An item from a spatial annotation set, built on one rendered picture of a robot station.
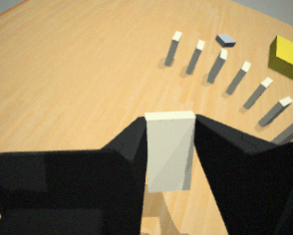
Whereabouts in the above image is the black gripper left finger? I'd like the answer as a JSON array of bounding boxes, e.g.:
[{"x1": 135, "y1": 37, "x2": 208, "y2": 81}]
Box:
[{"x1": 0, "y1": 117, "x2": 147, "y2": 235}]

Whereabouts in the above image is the yellow rectangular block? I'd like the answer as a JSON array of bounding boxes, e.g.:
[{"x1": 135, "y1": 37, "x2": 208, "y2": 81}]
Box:
[{"x1": 268, "y1": 35, "x2": 293, "y2": 80}]

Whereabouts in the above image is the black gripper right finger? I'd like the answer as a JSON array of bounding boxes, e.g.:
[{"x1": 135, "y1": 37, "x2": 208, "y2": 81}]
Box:
[{"x1": 194, "y1": 115, "x2": 293, "y2": 235}]

